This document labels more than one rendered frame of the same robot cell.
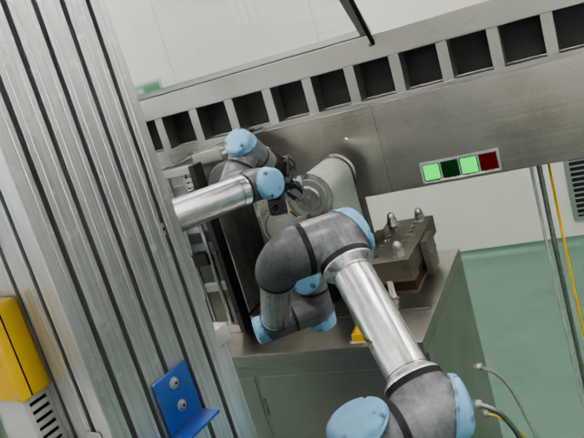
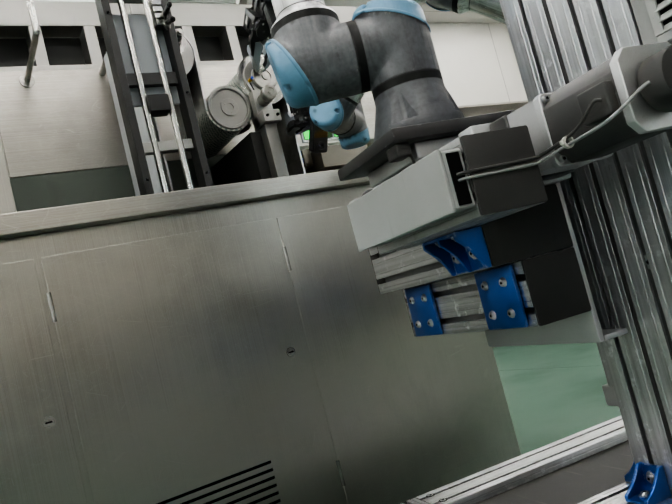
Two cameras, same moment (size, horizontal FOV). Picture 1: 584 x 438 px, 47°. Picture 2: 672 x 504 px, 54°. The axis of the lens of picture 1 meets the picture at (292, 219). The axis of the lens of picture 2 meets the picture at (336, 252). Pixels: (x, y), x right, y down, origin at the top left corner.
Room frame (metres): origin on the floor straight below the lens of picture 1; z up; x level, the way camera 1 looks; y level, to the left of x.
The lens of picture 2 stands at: (0.90, 1.38, 0.60)
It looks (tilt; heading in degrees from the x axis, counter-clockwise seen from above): 4 degrees up; 303
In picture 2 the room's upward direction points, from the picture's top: 14 degrees counter-clockwise
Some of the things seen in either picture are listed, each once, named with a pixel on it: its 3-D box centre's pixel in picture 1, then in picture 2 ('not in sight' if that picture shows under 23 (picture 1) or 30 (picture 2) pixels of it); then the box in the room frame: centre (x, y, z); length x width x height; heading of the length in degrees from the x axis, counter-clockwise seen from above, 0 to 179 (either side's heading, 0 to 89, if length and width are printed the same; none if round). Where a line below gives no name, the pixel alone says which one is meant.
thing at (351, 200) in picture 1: (351, 224); (276, 139); (2.03, -0.18, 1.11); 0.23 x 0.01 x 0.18; 154
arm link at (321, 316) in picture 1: (313, 310); (348, 123); (1.67, 0.01, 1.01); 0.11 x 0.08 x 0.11; 103
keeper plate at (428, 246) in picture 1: (430, 252); not in sight; (1.99, -0.39, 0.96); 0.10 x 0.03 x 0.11; 154
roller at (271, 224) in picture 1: (295, 215); (214, 123); (2.11, -0.01, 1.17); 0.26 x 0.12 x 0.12; 154
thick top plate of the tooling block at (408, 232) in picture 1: (399, 247); (313, 174); (2.01, -0.30, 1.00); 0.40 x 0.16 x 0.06; 154
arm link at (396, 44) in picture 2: not in sight; (391, 46); (1.34, 0.40, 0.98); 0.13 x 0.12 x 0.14; 34
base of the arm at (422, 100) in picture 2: not in sight; (414, 112); (1.33, 0.40, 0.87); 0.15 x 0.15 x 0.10
